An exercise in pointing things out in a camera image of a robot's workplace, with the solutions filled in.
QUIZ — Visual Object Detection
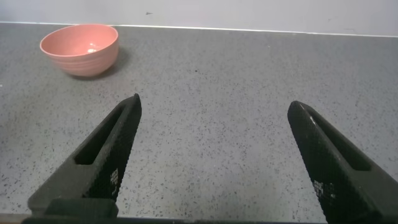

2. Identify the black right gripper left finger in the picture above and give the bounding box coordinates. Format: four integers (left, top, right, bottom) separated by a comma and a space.
27, 93, 142, 218

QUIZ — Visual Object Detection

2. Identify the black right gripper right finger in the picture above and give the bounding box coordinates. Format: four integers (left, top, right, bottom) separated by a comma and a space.
287, 100, 398, 224

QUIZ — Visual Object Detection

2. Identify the pink bowl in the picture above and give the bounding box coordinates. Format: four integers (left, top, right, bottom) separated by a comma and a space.
39, 23, 120, 78

